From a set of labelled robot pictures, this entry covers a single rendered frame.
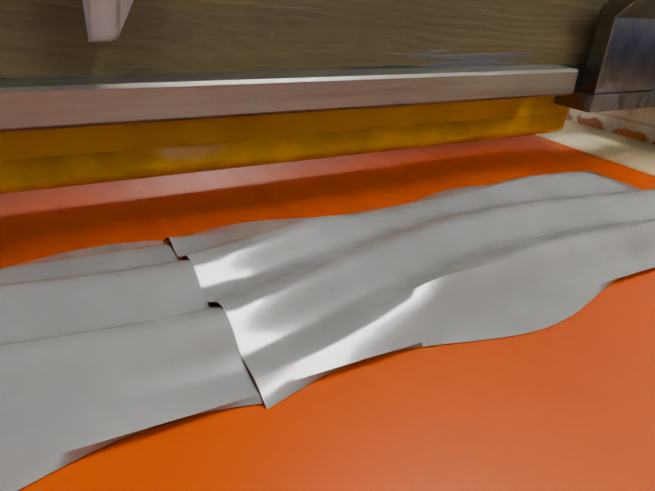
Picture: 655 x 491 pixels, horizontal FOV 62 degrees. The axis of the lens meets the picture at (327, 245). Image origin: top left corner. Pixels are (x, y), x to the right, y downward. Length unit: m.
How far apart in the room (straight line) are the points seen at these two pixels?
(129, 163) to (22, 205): 0.03
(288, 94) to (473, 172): 0.09
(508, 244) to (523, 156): 0.11
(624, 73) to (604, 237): 0.12
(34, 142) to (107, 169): 0.02
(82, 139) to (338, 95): 0.08
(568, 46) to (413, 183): 0.10
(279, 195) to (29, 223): 0.08
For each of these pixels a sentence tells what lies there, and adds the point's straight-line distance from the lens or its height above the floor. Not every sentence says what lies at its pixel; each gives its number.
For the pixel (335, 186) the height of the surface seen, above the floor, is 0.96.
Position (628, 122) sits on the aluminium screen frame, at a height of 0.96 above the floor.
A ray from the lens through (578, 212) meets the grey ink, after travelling 0.19.
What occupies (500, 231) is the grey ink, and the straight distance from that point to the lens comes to 0.16.
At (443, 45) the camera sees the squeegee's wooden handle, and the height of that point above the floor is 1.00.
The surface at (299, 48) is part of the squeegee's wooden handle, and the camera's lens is 0.18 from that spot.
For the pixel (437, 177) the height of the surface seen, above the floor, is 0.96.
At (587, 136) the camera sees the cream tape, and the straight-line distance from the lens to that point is 0.32.
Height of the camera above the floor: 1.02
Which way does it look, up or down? 26 degrees down
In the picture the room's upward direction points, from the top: 4 degrees clockwise
